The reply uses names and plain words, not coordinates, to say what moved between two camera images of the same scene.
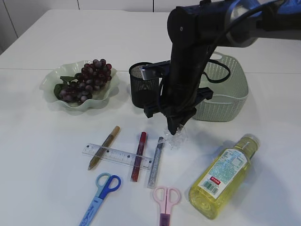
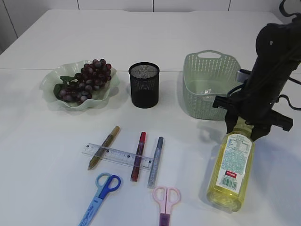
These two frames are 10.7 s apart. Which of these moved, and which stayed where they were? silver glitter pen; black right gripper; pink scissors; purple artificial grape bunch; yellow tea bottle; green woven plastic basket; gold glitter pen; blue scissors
Moved: black right gripper; yellow tea bottle
Stayed: gold glitter pen; silver glitter pen; purple artificial grape bunch; green woven plastic basket; pink scissors; blue scissors
